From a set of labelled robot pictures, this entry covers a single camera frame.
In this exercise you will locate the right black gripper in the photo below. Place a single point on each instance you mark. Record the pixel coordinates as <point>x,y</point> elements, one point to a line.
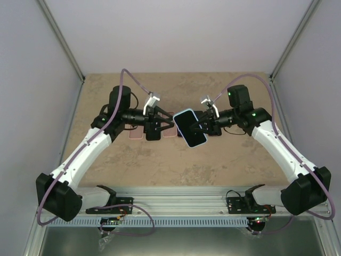
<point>211,123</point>

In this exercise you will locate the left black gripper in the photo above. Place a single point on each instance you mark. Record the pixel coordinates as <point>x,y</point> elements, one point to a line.
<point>151,112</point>

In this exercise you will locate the phone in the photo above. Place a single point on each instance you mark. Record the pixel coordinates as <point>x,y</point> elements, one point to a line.
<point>198,113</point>
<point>183,120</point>
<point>214,134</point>

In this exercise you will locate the black phone case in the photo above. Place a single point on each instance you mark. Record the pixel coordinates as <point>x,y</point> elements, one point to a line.
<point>153,135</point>

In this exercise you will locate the light pink phone case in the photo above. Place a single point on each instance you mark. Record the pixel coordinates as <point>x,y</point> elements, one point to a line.
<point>170,132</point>

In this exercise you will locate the black smartphone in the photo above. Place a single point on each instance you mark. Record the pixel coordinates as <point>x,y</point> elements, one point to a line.
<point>179,134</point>

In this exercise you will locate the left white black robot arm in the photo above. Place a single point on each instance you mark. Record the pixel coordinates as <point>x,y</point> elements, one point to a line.
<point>59,192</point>

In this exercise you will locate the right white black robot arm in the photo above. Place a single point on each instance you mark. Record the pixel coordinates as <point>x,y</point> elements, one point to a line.
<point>308,184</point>

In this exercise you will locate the right small circuit board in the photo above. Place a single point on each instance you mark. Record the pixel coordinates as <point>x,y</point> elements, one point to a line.
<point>259,219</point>

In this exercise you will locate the small circuit board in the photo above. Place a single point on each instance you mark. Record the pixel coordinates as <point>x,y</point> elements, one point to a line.
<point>259,219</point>
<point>111,221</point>

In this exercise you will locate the left small circuit board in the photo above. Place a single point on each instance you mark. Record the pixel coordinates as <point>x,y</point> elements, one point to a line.
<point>111,221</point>

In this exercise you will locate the clear plastic bag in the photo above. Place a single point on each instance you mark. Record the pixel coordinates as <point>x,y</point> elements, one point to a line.
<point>105,239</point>

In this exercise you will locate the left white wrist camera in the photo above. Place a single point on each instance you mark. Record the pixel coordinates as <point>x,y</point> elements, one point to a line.
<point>151,101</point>

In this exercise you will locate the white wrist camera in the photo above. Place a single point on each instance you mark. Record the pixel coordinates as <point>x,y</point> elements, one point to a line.
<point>210,106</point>
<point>151,101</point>

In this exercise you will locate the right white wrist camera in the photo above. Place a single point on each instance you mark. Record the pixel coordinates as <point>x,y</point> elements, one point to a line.
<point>210,106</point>

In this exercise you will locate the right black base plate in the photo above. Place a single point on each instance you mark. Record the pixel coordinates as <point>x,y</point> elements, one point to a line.
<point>239,206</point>

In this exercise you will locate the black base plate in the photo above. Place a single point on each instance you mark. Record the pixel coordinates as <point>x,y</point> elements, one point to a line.
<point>121,208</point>
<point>239,206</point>

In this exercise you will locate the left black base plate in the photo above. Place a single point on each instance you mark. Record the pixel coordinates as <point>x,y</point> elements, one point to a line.
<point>121,208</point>

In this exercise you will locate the left aluminium corner post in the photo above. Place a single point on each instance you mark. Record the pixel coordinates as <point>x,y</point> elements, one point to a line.
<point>60,38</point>

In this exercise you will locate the aluminium corner post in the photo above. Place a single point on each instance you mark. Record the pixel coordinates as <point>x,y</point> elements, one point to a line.
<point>60,38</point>
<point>309,13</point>

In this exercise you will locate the right aluminium corner post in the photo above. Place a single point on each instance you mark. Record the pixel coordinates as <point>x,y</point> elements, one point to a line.
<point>309,13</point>

